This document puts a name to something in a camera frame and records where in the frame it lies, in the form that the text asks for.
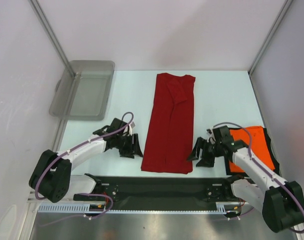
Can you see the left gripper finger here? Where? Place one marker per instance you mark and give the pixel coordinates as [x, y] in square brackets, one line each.
[126, 154]
[136, 150]

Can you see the red t shirt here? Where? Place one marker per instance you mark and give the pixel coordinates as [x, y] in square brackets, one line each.
[171, 129]

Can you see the aluminium frame rail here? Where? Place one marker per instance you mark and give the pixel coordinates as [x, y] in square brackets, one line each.
[31, 197]

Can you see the white cable duct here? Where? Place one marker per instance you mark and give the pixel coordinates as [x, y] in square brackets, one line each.
[87, 208]

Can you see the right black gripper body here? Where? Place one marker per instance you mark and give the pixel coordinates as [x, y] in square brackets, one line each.
[207, 150]

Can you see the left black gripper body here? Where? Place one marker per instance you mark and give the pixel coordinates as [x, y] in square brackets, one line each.
[125, 141]

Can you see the clear plastic bin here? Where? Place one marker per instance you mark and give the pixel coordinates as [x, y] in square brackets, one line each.
[85, 95]

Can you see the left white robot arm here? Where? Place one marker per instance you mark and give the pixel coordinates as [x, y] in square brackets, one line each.
[52, 180]

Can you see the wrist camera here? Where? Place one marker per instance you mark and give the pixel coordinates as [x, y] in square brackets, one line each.
[219, 135]
[122, 128]

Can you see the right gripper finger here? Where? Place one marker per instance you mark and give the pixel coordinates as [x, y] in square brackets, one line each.
[194, 155]
[206, 162]

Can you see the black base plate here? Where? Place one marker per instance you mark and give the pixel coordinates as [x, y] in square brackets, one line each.
[160, 193]

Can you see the orange folded t shirt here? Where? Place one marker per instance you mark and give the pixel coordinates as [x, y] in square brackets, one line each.
[260, 143]

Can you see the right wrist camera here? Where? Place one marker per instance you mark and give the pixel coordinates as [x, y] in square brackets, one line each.
[219, 135]

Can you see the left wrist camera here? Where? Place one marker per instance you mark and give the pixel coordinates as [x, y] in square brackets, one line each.
[122, 128]

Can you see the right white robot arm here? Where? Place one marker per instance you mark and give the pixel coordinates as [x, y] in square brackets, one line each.
[280, 202]

